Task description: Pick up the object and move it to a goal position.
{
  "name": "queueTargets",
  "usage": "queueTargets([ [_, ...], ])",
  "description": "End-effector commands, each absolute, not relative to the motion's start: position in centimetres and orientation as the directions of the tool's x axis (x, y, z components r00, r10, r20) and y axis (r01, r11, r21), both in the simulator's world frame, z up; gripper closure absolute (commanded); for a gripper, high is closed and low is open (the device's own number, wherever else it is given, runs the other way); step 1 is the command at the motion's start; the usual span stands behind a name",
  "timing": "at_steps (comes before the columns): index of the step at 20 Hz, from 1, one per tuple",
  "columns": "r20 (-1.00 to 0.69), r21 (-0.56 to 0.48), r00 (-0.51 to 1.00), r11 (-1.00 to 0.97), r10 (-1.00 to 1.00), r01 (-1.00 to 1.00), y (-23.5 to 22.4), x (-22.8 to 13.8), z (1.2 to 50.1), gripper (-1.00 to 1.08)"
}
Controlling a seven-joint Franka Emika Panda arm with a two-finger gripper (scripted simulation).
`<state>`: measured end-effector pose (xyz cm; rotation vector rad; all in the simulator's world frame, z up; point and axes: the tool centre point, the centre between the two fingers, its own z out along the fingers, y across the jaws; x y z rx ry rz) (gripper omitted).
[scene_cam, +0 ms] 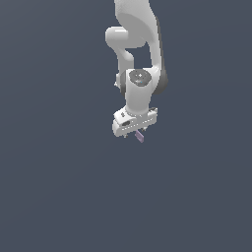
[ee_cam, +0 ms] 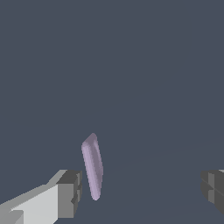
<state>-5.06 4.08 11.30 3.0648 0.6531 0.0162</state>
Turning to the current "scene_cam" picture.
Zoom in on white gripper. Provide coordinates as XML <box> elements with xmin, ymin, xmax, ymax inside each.
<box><xmin>111</xmin><ymin>106</ymin><xmax>158</xmax><ymax>139</ymax></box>

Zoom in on small purple block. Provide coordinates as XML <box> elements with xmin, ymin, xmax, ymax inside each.
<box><xmin>134</xmin><ymin>129</ymin><xmax>146</xmax><ymax>144</ymax></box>

